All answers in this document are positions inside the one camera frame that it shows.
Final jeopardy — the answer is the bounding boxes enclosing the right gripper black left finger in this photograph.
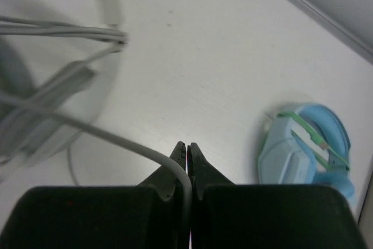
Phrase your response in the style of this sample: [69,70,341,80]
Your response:
[0,141,192,249]

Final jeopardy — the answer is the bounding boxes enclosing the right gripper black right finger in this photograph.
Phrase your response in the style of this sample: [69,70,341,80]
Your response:
[188,143,367,248]

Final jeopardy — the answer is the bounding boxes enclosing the white grey headphones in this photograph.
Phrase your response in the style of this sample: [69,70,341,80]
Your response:
[1,0,128,180]

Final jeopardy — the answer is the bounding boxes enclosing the light blue headphones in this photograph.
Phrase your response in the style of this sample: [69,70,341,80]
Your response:
[257,103,356,206]

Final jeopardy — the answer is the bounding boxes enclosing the aluminium table edge rail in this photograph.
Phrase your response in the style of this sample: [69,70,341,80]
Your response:
[244,0,373,65]

